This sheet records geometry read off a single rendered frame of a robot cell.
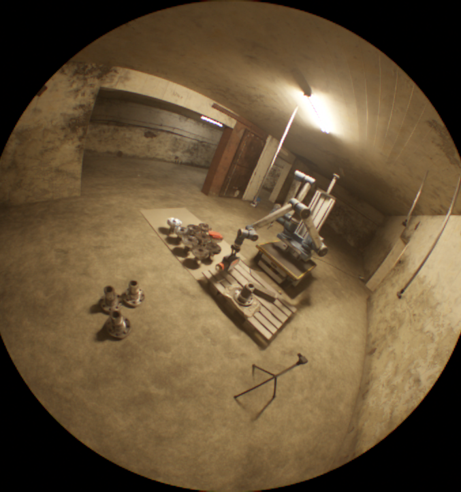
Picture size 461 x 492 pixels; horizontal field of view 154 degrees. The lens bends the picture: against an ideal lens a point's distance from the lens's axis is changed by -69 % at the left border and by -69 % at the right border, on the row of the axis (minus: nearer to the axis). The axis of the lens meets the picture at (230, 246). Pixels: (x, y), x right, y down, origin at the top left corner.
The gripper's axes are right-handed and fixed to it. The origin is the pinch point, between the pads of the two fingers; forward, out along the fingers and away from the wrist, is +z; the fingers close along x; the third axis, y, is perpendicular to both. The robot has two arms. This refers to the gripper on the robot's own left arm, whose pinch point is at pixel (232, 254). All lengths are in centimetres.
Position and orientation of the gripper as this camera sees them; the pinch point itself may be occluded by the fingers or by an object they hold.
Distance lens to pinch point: 229.3
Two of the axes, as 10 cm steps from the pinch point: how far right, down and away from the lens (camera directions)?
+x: 7.7, 5.4, -3.3
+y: -5.3, 2.5, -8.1
